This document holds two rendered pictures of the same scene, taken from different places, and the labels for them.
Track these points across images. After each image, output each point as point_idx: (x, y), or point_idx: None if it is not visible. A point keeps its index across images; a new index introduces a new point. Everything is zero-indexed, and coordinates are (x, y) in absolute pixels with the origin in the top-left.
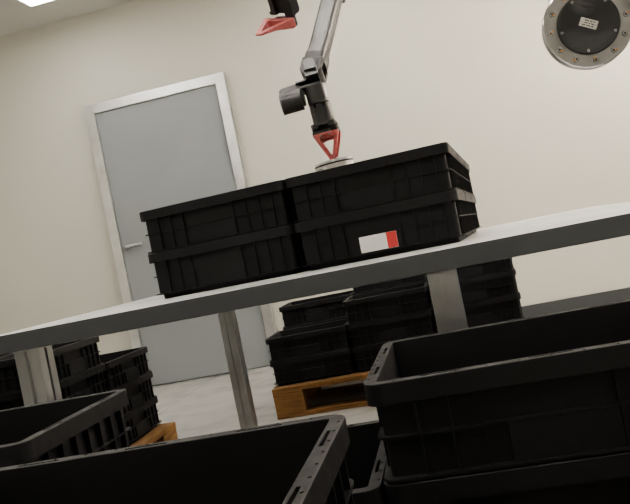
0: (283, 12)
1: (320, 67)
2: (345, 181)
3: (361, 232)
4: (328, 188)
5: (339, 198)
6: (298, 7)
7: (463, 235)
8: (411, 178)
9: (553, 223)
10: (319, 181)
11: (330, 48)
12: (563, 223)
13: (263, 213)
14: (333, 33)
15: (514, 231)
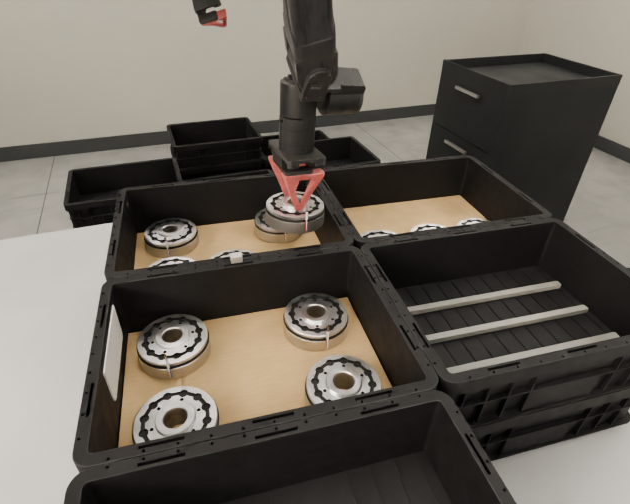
0: (209, 7)
1: (286, 49)
2: (245, 194)
3: None
4: (265, 194)
5: (256, 207)
6: (194, 8)
7: None
8: (173, 212)
9: (46, 299)
10: (273, 185)
11: (285, 4)
12: (52, 262)
13: (340, 196)
14: None
15: (91, 283)
